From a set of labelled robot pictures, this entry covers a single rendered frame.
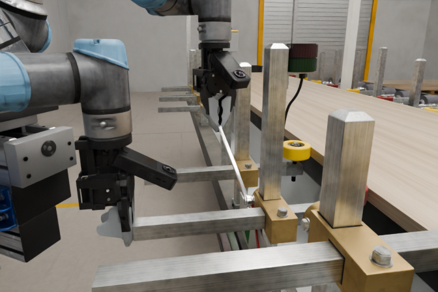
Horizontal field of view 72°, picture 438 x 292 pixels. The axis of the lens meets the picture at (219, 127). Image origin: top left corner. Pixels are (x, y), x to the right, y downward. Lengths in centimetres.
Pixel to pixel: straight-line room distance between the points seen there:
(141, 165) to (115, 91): 13
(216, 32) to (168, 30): 752
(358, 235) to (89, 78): 40
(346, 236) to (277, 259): 8
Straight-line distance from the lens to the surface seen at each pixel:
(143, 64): 823
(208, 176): 82
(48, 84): 46
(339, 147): 35
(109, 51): 48
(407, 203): 64
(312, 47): 57
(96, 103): 49
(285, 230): 59
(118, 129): 50
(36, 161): 71
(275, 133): 58
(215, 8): 69
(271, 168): 61
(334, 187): 37
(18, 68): 46
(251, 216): 60
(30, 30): 90
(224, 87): 71
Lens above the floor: 117
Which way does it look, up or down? 15 degrees down
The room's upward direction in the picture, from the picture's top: straight up
